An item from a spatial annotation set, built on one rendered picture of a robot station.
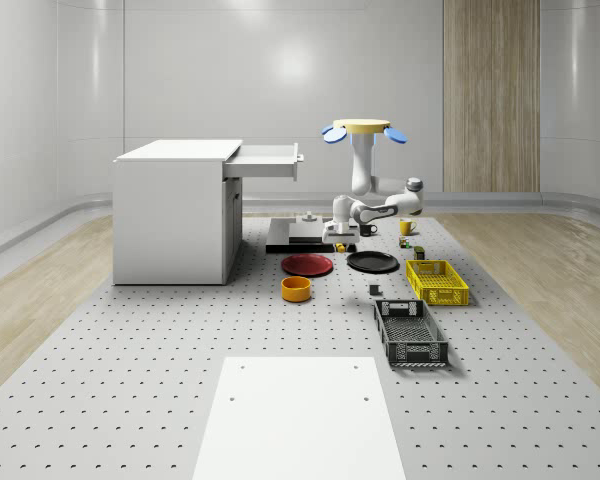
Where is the yellow bowl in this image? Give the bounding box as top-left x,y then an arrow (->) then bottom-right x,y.
280,276 -> 313,304

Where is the red plate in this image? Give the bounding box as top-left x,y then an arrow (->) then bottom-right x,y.
280,253 -> 335,278

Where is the white board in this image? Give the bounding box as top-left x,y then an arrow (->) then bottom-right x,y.
191,356 -> 408,480

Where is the black plate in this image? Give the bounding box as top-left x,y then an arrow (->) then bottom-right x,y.
346,250 -> 401,275

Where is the white drawer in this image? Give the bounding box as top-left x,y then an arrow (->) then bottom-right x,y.
222,142 -> 306,183

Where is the dark grey basket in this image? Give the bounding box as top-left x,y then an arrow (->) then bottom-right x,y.
372,298 -> 452,371

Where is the black stove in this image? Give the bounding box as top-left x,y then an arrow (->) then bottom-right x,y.
265,211 -> 361,255

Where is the white cabinet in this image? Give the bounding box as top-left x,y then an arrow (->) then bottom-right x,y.
112,139 -> 245,287

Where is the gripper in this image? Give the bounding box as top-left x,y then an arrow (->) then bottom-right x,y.
321,222 -> 360,253

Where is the yellow basket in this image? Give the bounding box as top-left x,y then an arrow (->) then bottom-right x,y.
405,259 -> 471,307

